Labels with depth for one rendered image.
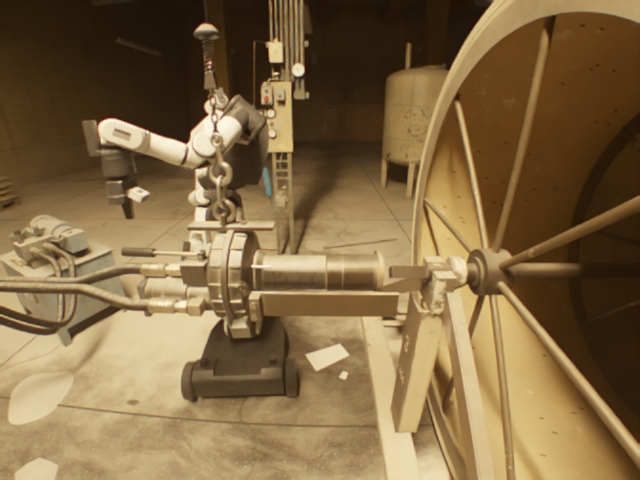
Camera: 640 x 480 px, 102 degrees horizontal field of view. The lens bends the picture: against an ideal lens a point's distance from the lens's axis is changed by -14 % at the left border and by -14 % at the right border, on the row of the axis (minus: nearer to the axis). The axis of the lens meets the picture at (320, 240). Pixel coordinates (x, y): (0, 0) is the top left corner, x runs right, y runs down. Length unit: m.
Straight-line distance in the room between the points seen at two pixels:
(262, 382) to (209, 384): 0.27
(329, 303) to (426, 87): 4.72
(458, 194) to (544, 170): 0.49
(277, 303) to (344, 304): 0.20
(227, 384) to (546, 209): 2.02
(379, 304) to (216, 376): 1.01
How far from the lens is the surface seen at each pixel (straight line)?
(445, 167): 1.71
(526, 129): 0.94
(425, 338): 1.07
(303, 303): 0.90
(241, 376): 1.64
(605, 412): 0.78
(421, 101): 5.32
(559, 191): 2.12
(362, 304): 0.90
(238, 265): 0.84
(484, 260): 1.01
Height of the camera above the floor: 1.38
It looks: 23 degrees down
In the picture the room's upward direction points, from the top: straight up
